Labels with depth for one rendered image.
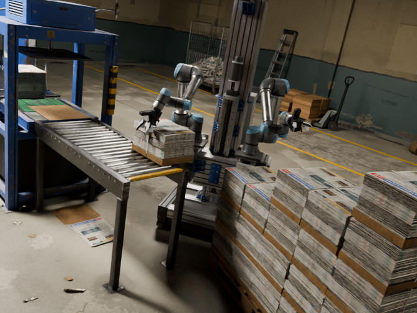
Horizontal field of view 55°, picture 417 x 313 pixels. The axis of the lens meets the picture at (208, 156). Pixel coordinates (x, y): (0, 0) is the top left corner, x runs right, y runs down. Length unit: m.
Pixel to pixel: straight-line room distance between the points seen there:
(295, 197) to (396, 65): 7.15
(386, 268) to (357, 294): 0.23
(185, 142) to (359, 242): 1.43
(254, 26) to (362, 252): 2.03
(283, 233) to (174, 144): 0.98
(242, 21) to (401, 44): 6.20
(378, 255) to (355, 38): 7.99
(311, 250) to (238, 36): 1.87
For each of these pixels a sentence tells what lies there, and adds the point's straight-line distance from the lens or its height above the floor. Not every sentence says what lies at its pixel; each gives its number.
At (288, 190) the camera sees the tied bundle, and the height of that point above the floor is 0.97.
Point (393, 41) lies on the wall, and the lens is 9.30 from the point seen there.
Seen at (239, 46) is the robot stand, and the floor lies 1.65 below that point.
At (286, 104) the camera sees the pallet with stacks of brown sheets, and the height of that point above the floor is 0.31.
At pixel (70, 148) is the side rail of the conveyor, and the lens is 3.05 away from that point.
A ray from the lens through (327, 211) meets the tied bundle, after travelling 2.10.
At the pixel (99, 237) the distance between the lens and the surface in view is 3.42.
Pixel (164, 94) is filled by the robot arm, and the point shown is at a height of 1.28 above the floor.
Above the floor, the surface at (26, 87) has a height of 0.90.
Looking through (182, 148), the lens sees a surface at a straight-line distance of 2.85.
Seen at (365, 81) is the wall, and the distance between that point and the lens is 9.45.
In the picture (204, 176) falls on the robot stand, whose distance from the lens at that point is 3.43.
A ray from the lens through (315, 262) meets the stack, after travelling 2.23.
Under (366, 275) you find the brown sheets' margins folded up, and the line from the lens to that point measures 2.00.
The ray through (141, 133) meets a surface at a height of 0.96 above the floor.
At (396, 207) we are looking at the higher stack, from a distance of 1.85.
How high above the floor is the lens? 1.82
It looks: 19 degrees down
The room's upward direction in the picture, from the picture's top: 10 degrees clockwise
